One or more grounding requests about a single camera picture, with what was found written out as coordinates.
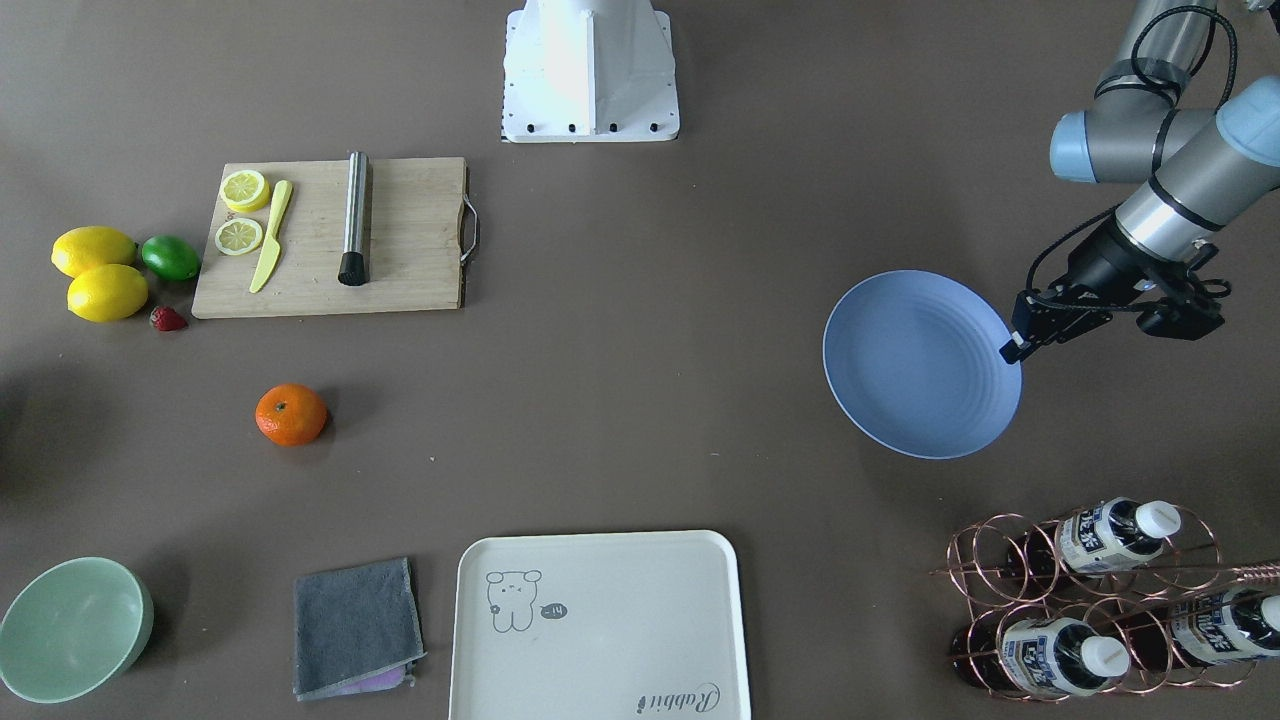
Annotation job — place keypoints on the lemon slice lower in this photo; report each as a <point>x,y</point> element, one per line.
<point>238,236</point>

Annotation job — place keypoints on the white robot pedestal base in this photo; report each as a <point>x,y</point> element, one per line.
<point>589,72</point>

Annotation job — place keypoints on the yellow lemon lower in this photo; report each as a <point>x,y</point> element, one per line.
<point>107,293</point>

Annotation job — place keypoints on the blue plate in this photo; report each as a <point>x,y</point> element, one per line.
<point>912,359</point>

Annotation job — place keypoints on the copper wire bottle rack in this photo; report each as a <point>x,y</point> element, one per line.
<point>1192,563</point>

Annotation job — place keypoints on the yellow lemon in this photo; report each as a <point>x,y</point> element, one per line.
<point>107,293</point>
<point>84,248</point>

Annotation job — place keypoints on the cream rectangular tray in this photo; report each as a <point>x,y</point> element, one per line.
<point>639,625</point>

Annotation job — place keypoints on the yellow lemon upper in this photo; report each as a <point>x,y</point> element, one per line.
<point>84,248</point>

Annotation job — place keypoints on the steel cylinder black tip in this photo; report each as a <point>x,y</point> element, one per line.
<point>354,267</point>

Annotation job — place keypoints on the grey folded cloth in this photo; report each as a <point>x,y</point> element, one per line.
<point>356,630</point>

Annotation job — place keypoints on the lemon slice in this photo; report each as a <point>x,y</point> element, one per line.
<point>238,236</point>
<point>245,191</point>

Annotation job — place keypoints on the green lime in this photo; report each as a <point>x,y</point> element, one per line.
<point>170,258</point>

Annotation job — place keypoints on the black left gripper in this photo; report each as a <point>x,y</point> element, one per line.
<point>1100,259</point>

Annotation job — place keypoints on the yellow plastic knife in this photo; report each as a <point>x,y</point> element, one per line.
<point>271,248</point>

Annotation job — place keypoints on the orange fruit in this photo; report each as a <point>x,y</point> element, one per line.
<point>291,415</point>

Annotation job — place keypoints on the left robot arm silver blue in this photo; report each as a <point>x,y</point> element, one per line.
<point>1195,171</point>

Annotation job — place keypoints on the lemon slice upper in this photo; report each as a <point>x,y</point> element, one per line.
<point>245,191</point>

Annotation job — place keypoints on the green bowl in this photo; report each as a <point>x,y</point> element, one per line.
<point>73,628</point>

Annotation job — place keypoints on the dark drink bottle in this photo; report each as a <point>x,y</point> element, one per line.
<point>1039,659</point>
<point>1228,627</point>
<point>1120,534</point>

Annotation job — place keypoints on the dark drink bottle top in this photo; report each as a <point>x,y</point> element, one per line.
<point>1120,534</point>

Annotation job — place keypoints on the wooden cutting board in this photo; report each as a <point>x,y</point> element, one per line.
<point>415,218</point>

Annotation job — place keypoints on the red strawberry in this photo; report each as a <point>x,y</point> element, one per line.
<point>167,319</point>

